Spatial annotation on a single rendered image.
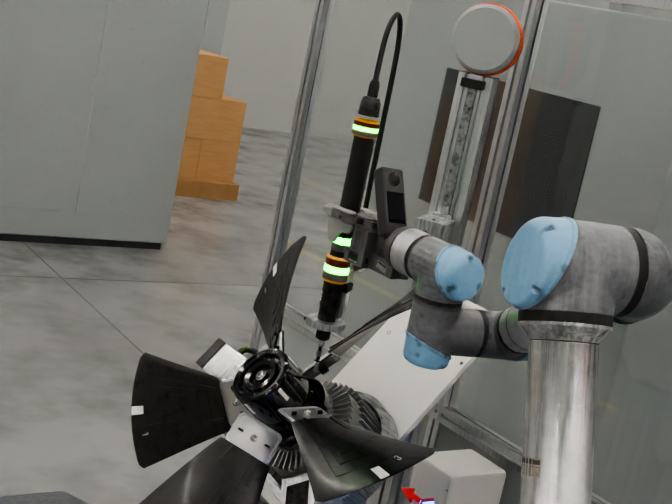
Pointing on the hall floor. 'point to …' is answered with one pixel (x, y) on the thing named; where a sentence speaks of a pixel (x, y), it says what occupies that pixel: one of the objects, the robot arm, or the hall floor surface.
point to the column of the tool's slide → (464, 151)
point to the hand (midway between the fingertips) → (339, 205)
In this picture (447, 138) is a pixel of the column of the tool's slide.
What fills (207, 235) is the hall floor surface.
